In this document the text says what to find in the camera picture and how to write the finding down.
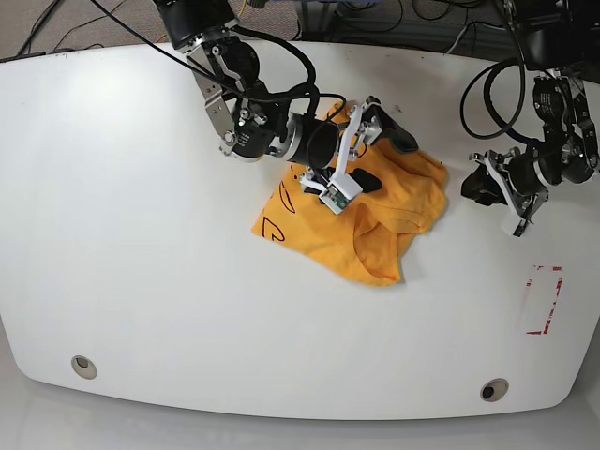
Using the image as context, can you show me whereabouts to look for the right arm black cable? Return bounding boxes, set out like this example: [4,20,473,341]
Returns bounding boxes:
[88,0,348,137]

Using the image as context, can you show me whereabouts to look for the table cable grommet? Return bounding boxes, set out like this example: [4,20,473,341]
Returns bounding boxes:
[71,355,98,381]
[480,378,509,402]

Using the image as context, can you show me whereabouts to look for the red tape rectangle marking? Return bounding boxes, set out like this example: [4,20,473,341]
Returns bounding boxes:
[519,265,563,336]

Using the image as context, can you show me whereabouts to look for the white cable on floor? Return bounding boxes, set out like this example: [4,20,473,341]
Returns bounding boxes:
[444,19,510,55]

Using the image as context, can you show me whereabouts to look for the right table cable grommet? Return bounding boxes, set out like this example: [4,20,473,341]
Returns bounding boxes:
[480,378,509,402]

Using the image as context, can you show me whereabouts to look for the orange yellow t-shirt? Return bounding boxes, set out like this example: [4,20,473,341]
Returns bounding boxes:
[252,138,448,287]

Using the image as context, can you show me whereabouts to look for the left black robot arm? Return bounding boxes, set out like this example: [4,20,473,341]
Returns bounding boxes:
[461,1,599,236]

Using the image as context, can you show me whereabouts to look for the left table cable grommet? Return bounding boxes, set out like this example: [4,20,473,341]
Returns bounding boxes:
[71,355,98,381]

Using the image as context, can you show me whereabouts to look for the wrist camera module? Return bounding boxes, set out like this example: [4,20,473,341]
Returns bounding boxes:
[501,213,531,237]
[319,173,363,215]

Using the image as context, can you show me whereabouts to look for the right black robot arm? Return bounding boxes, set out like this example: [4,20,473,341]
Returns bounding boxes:
[156,1,418,195]

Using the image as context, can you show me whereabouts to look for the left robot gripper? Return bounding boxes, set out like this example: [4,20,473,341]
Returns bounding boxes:
[460,142,596,224]

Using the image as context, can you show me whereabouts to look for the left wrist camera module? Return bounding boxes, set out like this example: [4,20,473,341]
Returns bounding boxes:
[501,213,531,237]

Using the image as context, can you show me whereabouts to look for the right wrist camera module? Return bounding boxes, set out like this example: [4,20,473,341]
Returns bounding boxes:
[319,173,363,215]

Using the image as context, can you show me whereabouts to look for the black cable on floor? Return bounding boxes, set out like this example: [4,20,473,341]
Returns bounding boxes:
[16,0,109,55]

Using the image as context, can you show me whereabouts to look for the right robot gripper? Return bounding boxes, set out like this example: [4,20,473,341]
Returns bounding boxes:
[218,96,418,195]

